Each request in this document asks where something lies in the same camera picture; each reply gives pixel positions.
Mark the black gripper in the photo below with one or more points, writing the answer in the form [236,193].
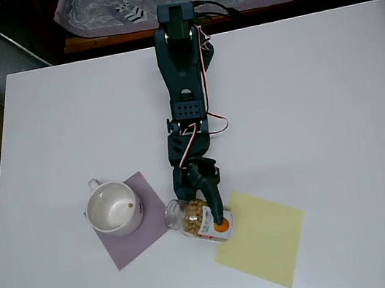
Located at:
[188,182]

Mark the glass jar of beans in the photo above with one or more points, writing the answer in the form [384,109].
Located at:
[191,222]

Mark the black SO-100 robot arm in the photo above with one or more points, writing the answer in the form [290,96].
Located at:
[181,79]

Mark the white ceramic mug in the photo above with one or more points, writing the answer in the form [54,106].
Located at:
[132,225]

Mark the purple square paper sheet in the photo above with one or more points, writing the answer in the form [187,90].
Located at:
[139,243]

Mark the yellow square paper sheet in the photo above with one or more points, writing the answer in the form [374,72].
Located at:
[269,251]

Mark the wooden bed frame rail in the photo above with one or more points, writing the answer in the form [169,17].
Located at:
[115,38]

